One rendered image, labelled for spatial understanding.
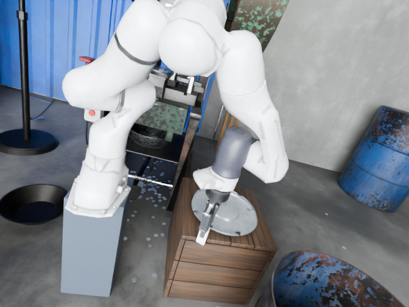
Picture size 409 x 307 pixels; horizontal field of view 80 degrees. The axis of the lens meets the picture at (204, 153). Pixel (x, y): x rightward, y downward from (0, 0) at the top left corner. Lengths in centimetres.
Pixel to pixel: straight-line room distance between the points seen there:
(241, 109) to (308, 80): 231
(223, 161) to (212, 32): 33
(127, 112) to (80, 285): 69
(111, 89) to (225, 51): 31
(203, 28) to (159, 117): 89
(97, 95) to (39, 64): 244
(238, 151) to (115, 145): 36
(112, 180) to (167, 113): 61
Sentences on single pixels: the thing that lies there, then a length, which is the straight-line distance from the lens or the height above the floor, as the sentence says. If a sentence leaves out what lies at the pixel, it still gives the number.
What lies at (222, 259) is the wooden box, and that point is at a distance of 103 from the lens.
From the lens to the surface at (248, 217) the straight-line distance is 109.
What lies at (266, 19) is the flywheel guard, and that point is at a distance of 116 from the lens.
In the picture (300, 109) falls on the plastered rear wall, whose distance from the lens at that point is 290.
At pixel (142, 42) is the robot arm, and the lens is 56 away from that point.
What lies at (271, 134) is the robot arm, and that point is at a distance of 61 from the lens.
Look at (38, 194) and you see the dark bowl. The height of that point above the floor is 3.
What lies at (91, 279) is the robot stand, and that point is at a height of 10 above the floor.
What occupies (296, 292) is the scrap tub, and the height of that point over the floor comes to 30.
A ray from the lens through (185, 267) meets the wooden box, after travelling 105.
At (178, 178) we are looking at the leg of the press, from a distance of 138.
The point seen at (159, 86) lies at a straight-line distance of 134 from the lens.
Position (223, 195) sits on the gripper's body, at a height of 60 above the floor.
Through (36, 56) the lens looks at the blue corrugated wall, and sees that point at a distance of 311.
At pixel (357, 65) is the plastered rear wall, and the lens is 304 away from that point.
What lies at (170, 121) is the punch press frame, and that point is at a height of 56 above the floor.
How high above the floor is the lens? 98
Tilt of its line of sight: 24 degrees down
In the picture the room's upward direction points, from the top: 17 degrees clockwise
